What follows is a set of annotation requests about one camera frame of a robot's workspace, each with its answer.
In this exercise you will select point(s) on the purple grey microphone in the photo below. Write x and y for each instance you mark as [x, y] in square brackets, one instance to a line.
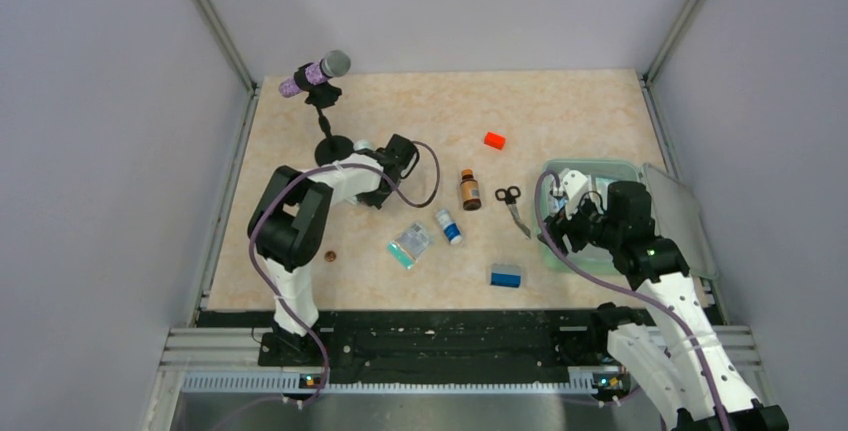
[335, 63]

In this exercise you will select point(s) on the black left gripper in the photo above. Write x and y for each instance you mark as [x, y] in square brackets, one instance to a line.
[373, 199]

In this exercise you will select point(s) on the white blue small bottle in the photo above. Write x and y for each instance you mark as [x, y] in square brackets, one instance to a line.
[449, 227]

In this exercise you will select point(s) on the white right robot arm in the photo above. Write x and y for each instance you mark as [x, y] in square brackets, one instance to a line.
[692, 382]

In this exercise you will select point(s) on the white teal small bottle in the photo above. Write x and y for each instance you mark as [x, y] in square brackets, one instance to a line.
[363, 145]

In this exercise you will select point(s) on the blue grey small box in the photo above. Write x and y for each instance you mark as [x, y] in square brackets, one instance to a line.
[506, 276]

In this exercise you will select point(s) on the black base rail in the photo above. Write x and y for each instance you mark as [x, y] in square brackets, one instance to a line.
[445, 347]

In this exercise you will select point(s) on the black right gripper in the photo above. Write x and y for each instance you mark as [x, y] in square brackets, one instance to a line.
[557, 225]

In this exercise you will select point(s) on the blue cotton ball bag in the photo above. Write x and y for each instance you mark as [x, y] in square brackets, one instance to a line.
[597, 193]

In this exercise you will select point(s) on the black microphone stand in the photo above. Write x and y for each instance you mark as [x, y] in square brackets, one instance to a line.
[321, 96]

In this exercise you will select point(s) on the black handled scissors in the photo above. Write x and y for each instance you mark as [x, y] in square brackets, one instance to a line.
[509, 196]

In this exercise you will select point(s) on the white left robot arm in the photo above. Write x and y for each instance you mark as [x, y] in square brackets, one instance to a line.
[286, 230]

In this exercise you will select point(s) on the translucent box lid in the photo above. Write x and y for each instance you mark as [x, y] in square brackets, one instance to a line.
[678, 216]

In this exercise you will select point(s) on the clear teal zip bag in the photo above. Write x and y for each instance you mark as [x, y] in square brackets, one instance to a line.
[408, 247]

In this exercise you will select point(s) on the orange block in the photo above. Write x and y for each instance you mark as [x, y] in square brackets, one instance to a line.
[494, 140]

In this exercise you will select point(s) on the brown medicine bottle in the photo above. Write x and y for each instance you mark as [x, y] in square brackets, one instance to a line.
[469, 190]

